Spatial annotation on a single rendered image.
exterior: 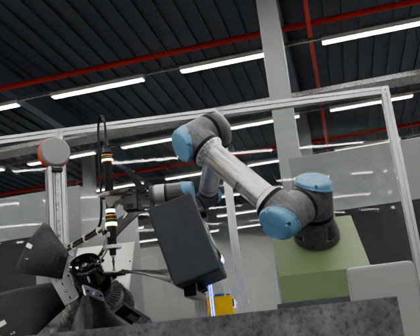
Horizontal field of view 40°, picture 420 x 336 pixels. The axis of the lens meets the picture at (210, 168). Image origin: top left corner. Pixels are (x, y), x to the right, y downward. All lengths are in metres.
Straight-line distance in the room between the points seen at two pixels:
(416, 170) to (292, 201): 2.94
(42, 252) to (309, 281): 1.08
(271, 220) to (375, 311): 1.42
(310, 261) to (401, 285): 1.54
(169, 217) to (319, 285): 0.67
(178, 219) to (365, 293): 1.00
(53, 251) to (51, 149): 0.78
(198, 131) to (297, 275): 0.56
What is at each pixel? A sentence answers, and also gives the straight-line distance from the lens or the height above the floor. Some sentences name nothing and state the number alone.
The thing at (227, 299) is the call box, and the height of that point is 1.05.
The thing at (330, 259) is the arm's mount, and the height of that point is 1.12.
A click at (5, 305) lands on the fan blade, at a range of 2.20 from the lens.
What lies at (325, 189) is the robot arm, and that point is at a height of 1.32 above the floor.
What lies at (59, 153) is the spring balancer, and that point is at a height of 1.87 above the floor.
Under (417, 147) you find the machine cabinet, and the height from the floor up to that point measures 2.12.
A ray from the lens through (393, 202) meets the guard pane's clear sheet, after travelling 2.98.
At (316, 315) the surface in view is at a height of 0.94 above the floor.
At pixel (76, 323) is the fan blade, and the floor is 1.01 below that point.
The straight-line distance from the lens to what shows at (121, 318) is 2.17.
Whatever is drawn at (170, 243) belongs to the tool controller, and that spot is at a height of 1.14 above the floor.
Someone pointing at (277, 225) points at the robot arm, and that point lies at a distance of 1.77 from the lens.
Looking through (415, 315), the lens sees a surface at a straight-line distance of 0.37.
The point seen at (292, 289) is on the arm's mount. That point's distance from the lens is 1.85.
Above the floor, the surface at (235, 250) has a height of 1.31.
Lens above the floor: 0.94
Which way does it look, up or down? 16 degrees up
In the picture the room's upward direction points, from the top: 6 degrees counter-clockwise
